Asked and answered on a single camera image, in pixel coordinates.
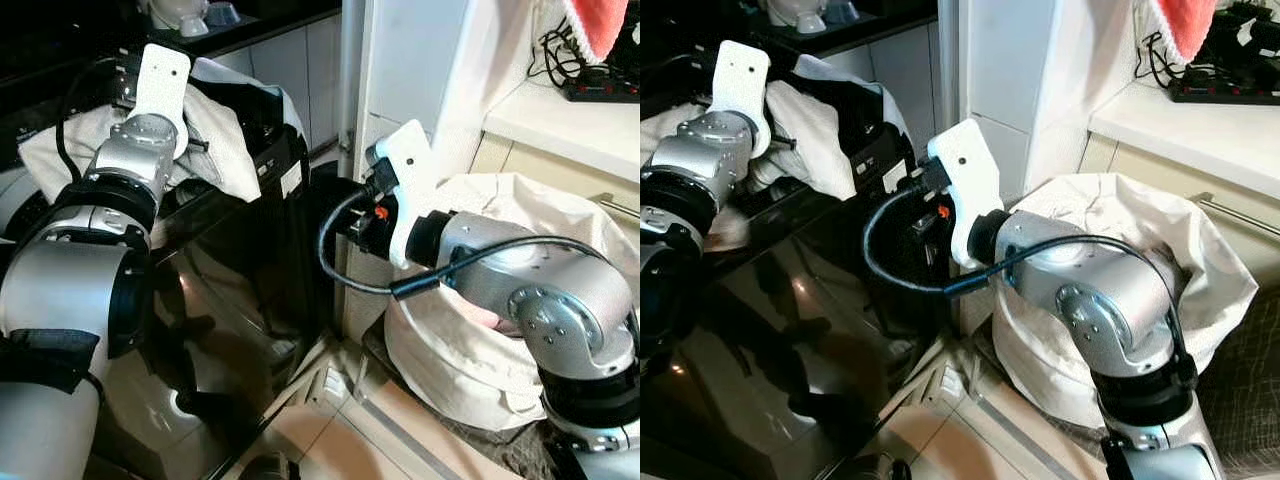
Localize grey vertical pipe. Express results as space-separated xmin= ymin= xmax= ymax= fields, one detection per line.
xmin=934 ymin=0 xmax=967 ymax=151
xmin=337 ymin=0 xmax=367 ymax=181

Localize black power adapters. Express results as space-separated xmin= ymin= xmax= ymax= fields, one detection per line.
xmin=1205 ymin=0 xmax=1280 ymax=83

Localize black glossy washing machine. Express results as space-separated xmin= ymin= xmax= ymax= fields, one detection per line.
xmin=0 ymin=30 xmax=347 ymax=480
xmin=640 ymin=50 xmax=963 ymax=480

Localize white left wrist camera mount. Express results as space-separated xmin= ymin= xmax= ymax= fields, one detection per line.
xmin=132 ymin=43 xmax=193 ymax=159
xmin=712 ymin=40 xmax=773 ymax=159

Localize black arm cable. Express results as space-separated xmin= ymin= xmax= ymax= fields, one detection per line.
xmin=54 ymin=58 xmax=119 ymax=185
xmin=863 ymin=178 xmax=1193 ymax=361
xmin=318 ymin=180 xmax=613 ymax=299

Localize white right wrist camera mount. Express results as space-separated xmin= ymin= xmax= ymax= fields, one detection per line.
xmin=366 ymin=119 xmax=441 ymax=271
xmin=926 ymin=118 xmax=1005 ymax=271

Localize metal drawer handle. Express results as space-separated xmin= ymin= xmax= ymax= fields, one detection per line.
xmin=597 ymin=192 xmax=641 ymax=221
xmin=1188 ymin=192 xmax=1280 ymax=243

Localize white fabric laundry bag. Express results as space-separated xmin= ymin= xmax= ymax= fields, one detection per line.
xmin=990 ymin=172 xmax=1260 ymax=431
xmin=384 ymin=172 xmax=641 ymax=433

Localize black power strip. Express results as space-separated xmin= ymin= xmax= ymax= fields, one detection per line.
xmin=561 ymin=76 xmax=641 ymax=105
xmin=1168 ymin=76 xmax=1280 ymax=107

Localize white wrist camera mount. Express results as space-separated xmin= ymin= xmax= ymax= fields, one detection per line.
xmin=366 ymin=119 xmax=441 ymax=271
xmin=712 ymin=40 xmax=773 ymax=159
xmin=926 ymin=118 xmax=1005 ymax=271
xmin=132 ymin=43 xmax=193 ymax=159

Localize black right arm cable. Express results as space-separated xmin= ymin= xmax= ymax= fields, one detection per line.
xmin=863 ymin=178 xmax=1193 ymax=361
xmin=318 ymin=180 xmax=613 ymax=299

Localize white cloth garment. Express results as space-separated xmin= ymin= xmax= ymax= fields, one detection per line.
xmin=18 ymin=55 xmax=307 ymax=204
xmin=640 ymin=54 xmax=913 ymax=204

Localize red towel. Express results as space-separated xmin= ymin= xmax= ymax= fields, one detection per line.
xmin=1150 ymin=0 xmax=1220 ymax=64
xmin=561 ymin=0 xmax=631 ymax=64

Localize black power cords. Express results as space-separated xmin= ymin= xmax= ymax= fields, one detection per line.
xmin=527 ymin=24 xmax=593 ymax=87
xmin=1143 ymin=30 xmax=1185 ymax=89

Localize white ceramic pot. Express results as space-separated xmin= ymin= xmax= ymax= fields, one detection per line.
xmin=146 ymin=0 xmax=210 ymax=32
xmin=764 ymin=0 xmax=829 ymax=32

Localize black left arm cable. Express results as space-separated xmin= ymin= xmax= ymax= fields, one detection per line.
xmin=54 ymin=58 xmax=119 ymax=185

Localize white countertop cabinet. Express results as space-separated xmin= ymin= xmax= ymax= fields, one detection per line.
xmin=1078 ymin=80 xmax=1280 ymax=291
xmin=470 ymin=80 xmax=641 ymax=251

